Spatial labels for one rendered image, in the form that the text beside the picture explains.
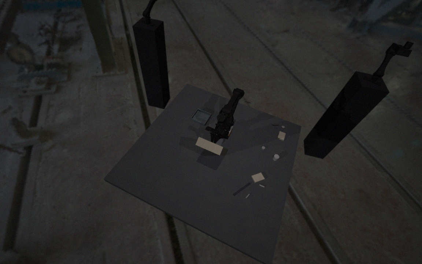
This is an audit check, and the beige flat rectangular box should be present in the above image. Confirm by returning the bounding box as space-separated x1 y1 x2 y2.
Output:
251 173 265 183
278 131 286 141

